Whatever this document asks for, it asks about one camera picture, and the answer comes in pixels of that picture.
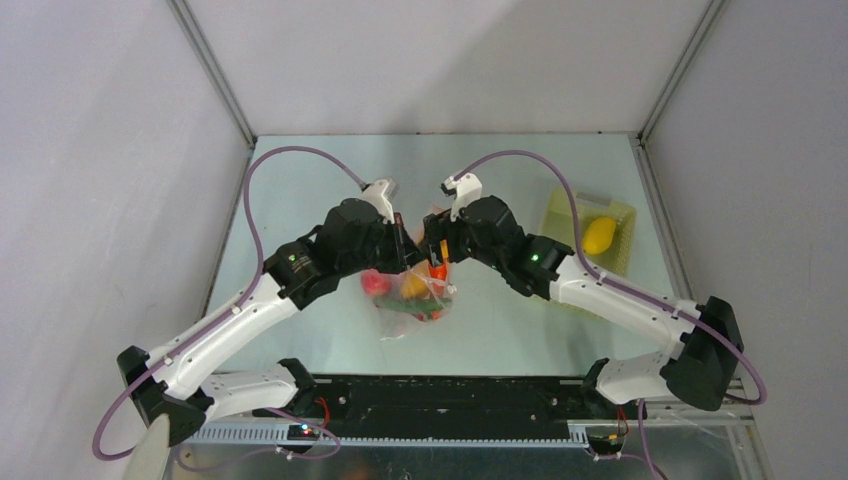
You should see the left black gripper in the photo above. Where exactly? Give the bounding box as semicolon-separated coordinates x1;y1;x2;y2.
339;212;427;278

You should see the orange carrot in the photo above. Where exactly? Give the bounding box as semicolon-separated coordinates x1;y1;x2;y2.
428;240;449;282

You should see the yellow bell pepper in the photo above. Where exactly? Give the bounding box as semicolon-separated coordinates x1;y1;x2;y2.
399;271;431;300

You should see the clear zip top bag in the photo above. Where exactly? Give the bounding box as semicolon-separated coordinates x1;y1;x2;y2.
359;241;457;341

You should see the yellow lemon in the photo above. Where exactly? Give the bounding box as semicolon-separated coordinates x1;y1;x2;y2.
582;216;617;255

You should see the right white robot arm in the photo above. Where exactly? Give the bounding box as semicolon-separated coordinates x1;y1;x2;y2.
423;196;744;418

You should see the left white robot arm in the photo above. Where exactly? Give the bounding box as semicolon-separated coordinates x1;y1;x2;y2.
117;199;425;446

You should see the cream perforated plastic basket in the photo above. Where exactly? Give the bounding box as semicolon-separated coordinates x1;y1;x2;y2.
540;187;637;319

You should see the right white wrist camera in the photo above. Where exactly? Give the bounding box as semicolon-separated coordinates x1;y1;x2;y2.
441;173;483;222

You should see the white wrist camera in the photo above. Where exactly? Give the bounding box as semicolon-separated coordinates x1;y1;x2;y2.
441;173;483;222
360;177;398;224

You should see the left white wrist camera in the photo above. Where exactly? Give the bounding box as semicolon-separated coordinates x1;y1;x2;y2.
360;177;398;224

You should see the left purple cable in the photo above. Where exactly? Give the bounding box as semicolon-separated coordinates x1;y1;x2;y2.
91;146;369;462

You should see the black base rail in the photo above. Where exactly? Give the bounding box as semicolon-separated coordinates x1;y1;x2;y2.
281;374;638;441

